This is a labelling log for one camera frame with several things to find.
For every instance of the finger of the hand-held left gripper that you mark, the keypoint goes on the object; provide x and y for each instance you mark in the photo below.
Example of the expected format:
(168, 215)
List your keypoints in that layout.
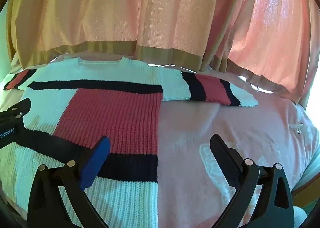
(21, 107)

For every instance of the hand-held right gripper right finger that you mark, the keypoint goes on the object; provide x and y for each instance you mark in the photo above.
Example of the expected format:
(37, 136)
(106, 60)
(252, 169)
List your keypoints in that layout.
(226, 160)

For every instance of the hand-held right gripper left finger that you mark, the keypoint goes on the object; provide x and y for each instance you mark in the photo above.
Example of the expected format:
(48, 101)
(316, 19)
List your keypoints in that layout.
(93, 165)

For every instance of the white knitted garment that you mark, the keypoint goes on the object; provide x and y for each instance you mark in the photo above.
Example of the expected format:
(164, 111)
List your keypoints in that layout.
(112, 107)

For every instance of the pink floral blanket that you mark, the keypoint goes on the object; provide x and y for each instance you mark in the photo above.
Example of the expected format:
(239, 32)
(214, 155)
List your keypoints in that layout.
(205, 127)

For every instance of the pale round object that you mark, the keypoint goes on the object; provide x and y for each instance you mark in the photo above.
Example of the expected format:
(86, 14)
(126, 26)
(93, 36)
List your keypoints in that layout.
(300, 218)

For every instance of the pink curtain with tan hem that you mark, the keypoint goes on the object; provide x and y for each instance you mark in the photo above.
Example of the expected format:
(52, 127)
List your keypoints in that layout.
(155, 10)

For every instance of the wooden bed frame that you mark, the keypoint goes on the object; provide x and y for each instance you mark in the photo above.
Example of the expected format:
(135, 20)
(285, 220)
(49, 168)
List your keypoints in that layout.
(308, 189)

